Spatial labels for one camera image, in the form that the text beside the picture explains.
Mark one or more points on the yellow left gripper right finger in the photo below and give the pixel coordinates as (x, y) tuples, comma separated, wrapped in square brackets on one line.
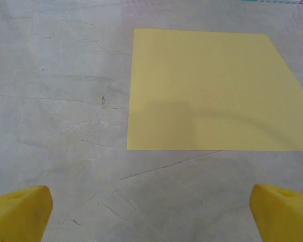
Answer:
[(282, 216)]

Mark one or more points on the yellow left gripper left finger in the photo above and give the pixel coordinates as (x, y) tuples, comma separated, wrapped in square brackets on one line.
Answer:
[(17, 214)]

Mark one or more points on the yellow square paper sheet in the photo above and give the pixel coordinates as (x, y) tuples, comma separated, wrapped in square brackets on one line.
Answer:
[(204, 88)]

